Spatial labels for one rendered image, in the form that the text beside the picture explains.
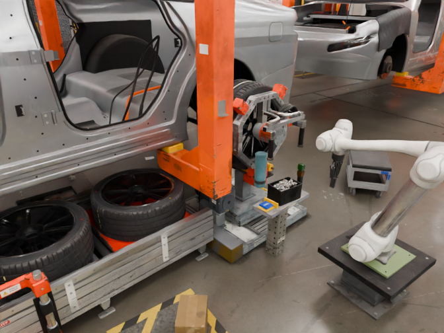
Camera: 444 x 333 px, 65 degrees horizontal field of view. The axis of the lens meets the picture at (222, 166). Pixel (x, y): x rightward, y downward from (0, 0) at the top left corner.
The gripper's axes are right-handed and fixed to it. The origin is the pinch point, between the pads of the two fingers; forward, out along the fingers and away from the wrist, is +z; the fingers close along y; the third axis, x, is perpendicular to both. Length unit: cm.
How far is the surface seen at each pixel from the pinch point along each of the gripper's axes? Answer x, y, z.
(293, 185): 26.0, -4.2, 11.3
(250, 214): 61, -4, 53
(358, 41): 115, 259, -60
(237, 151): 61, -24, -8
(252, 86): 70, -3, -49
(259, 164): 49, -13, 1
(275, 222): 30, -14, 39
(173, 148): 108, -44, -1
